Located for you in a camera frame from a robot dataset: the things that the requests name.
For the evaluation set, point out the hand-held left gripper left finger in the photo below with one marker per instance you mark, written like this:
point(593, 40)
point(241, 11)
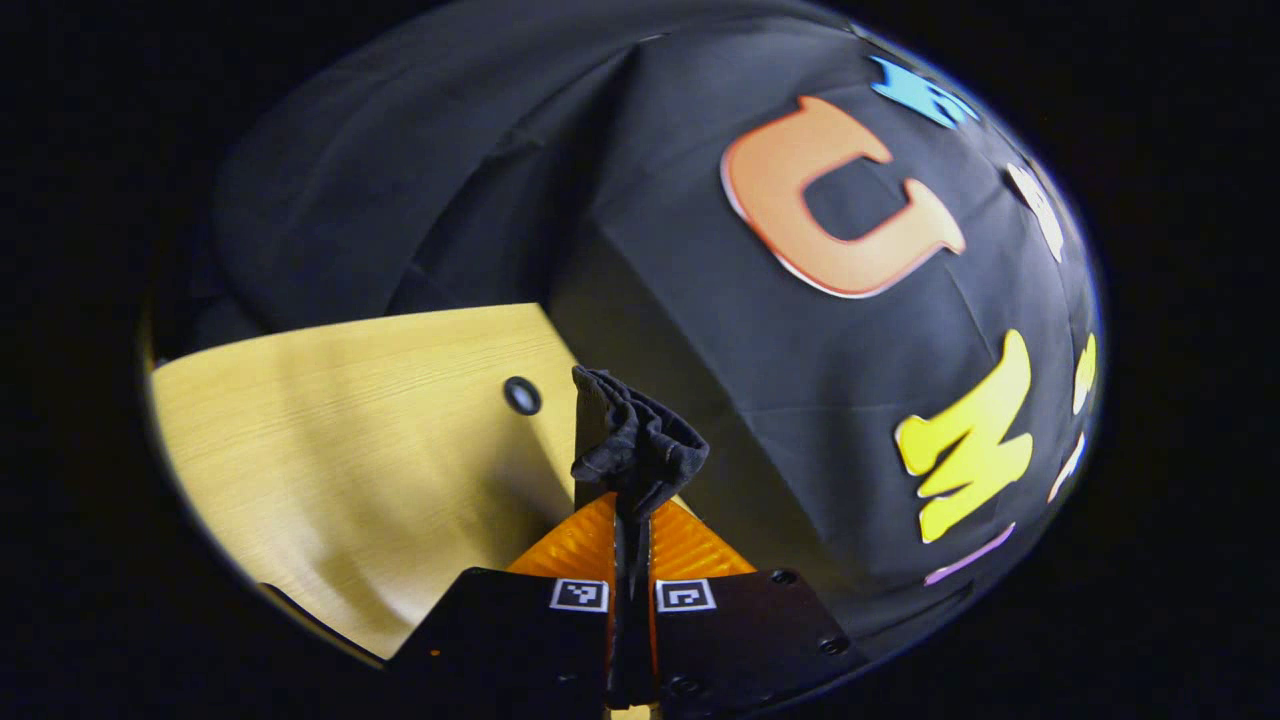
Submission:
point(510, 650)

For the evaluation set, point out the black backdrop cloth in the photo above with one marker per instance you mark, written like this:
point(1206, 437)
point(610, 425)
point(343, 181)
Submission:
point(700, 330)

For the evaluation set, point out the black jeans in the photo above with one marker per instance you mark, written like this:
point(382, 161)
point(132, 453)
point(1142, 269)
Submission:
point(630, 440)

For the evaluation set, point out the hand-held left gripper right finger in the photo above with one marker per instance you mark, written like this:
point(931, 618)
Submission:
point(750, 640)

